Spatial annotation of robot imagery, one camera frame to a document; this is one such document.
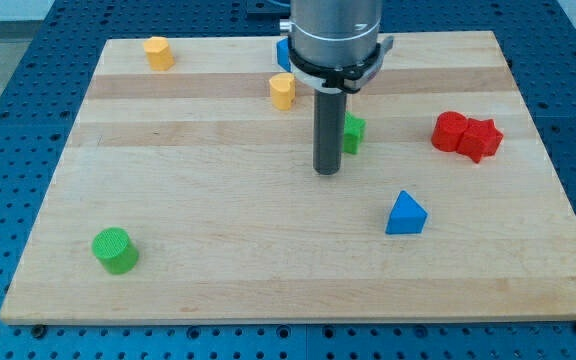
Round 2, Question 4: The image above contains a wooden board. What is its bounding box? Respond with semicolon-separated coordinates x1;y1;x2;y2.
0;31;576;326

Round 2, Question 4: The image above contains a blue block behind arm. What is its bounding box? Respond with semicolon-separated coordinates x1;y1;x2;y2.
275;38;292;73

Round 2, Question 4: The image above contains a green cylinder block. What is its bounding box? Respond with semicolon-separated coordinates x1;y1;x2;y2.
91;227;139;275

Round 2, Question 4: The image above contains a red cylinder block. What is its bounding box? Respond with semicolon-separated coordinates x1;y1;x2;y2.
431;111;468;152

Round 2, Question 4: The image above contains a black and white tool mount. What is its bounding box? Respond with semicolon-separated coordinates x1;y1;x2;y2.
288;36;394;94

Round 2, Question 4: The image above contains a blue triangle block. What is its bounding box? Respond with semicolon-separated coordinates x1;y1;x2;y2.
385;190;428;235

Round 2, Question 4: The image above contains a red star block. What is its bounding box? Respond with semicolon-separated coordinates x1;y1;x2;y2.
456;118;504;163

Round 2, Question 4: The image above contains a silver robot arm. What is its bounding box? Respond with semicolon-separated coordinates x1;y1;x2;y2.
287;0;394;175

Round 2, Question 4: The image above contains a yellow hexagon block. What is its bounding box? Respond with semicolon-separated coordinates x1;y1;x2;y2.
143;36;175;71

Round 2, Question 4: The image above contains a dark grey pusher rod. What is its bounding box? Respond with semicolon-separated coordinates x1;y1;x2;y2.
313;91;346;175

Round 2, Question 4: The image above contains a yellow heart block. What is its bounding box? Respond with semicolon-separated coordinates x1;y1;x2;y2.
269;73;296;111

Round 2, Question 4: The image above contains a green star block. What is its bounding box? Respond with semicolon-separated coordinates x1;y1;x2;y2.
343;112;366;154

